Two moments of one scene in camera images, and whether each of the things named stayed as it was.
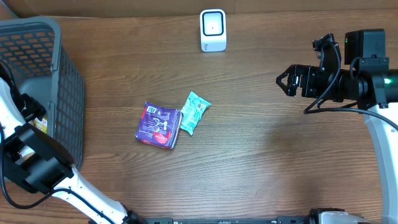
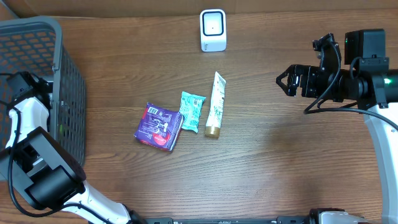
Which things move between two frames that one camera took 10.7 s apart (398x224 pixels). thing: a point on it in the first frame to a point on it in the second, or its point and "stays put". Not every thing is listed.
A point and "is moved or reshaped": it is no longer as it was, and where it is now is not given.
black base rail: x=278 y=220 stays put
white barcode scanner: x=213 y=35 stays put
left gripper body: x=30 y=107 to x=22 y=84
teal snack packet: x=192 y=111 is moved or reshaped
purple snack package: x=158 y=126 stays put
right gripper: x=309 y=74 stays put
